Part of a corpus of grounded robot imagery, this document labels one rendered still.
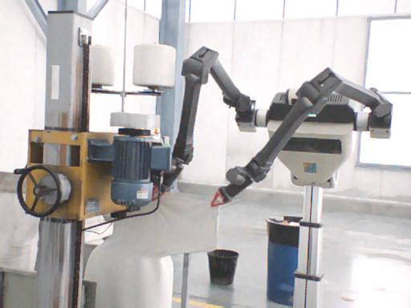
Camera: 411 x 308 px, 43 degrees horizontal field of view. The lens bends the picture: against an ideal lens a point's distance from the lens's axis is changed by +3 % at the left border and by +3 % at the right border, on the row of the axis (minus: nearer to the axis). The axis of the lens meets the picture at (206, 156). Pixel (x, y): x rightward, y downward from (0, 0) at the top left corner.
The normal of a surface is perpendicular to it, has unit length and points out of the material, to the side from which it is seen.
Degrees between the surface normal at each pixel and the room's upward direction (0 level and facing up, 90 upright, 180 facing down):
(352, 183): 90
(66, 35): 90
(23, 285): 90
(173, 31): 90
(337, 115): 130
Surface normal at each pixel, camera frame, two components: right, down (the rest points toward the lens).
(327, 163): -0.32, 0.66
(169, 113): -0.38, 0.03
